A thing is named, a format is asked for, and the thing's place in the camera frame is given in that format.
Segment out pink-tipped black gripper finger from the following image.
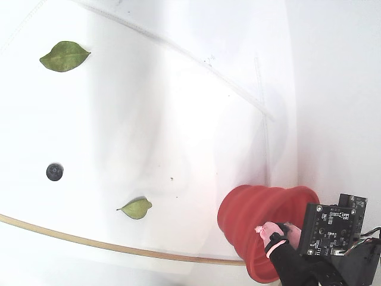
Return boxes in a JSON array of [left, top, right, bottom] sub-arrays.
[[254, 221, 321, 286]]

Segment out stained pink-tipped gripper finger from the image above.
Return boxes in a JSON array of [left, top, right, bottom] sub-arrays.
[[285, 222, 303, 250]]

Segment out dark blueberry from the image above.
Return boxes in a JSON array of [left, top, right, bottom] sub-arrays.
[[46, 163, 65, 182]]

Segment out red collapsible silicone cup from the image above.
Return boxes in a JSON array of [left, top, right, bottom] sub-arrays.
[[217, 184, 321, 284]]

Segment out green leaf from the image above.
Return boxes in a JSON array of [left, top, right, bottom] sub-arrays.
[[115, 197, 153, 220], [39, 41, 92, 73]]

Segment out white paper sheet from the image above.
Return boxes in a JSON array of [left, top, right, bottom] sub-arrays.
[[0, 0, 277, 269]]

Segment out thin coloured camera wires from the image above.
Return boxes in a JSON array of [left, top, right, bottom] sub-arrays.
[[342, 226, 381, 256]]

